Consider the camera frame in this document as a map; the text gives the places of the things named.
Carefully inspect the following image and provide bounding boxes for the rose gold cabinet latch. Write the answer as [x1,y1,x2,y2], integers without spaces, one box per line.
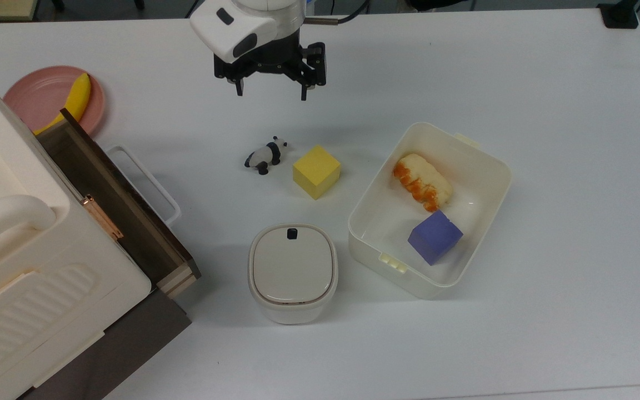
[83,194,124,241]

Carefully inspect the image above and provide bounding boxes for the purple cube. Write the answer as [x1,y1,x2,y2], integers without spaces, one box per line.
[407,209,464,266]

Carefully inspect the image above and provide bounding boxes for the cream drawer cabinet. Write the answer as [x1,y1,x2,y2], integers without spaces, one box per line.
[0,58,193,400]

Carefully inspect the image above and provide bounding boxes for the pink plate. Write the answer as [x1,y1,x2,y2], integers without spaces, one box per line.
[3,66,106,136]

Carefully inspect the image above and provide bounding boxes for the white drawer handle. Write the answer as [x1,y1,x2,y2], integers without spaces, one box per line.
[104,144,182,226]

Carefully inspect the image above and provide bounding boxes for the yellow banana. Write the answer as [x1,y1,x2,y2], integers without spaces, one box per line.
[33,73,92,136]

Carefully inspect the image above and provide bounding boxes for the orange white bread toy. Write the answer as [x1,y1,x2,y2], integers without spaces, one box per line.
[392,153,453,212]

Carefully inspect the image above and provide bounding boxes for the white plastic open box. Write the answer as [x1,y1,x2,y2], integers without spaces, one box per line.
[347,122,512,301]

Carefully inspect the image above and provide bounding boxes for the yellow cube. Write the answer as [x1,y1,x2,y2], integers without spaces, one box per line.
[292,144,342,200]

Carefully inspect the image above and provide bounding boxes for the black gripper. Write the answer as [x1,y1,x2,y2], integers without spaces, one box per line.
[213,33,328,102]

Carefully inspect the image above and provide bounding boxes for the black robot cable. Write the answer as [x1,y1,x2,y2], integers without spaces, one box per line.
[303,0,372,26]

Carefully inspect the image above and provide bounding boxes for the brown drawer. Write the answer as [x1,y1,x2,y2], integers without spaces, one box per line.
[37,108,202,301]

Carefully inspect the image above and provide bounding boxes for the black white panda toy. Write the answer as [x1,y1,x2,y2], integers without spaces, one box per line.
[244,136,289,176]

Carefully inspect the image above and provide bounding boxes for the black table clamp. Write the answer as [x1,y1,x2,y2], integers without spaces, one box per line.
[597,2,640,29]

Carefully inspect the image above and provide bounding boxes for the small beige lidded bin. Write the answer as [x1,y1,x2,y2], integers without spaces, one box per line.
[248,223,339,325]

